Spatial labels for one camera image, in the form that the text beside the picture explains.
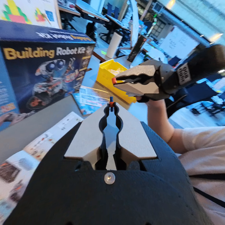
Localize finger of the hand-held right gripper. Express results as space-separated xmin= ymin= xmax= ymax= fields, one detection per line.
xmin=113 ymin=80 xmax=160 ymax=97
xmin=113 ymin=65 xmax=157 ymax=82

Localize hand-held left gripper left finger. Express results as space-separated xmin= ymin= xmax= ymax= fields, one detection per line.
xmin=64 ymin=103 xmax=110 ymax=170

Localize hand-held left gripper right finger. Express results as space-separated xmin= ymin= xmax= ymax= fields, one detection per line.
xmin=113 ymin=102 xmax=157 ymax=170

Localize person's right forearm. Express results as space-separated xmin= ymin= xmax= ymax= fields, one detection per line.
xmin=147 ymin=99 xmax=176 ymax=154

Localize dark office desk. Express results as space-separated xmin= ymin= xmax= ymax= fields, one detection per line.
xmin=105 ymin=14 xmax=131 ymax=30
xmin=76 ymin=0 xmax=110 ymax=22

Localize grey desk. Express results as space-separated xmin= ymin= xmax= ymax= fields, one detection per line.
xmin=0 ymin=48 xmax=150 ymax=164

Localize black slim carton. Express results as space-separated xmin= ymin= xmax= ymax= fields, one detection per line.
xmin=127 ymin=35 xmax=146 ymax=63

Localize clear plastic bags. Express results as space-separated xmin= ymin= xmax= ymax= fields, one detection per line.
xmin=107 ymin=67 xmax=127 ymax=74

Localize whiteboard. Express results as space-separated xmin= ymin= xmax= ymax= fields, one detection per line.
xmin=159 ymin=26 xmax=200 ymax=60

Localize white paper roll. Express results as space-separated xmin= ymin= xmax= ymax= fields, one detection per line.
xmin=106 ymin=30 xmax=123 ymax=59

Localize yellow plastic bin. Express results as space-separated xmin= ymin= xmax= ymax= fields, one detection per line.
xmin=96 ymin=59 xmax=137 ymax=104

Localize blue printed leaflet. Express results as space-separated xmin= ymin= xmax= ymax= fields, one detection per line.
xmin=72 ymin=86 xmax=113 ymax=115

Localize white standing panel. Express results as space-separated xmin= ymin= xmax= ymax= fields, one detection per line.
xmin=130 ymin=0 xmax=139 ymax=49

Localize grey drawer cabinet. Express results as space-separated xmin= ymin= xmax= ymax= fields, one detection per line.
xmin=151 ymin=19 xmax=166 ymax=38

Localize white building instruction booklet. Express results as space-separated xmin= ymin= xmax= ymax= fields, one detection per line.
xmin=0 ymin=112 xmax=84 ymax=223

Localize blue toy kit box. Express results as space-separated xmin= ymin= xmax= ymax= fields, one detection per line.
xmin=0 ymin=20 xmax=96 ymax=132

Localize brick picture poster sheet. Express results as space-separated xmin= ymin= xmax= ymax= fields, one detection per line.
xmin=0 ymin=0 xmax=63 ymax=29

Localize black strap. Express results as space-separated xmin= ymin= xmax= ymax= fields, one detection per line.
xmin=188 ymin=173 xmax=225 ymax=207

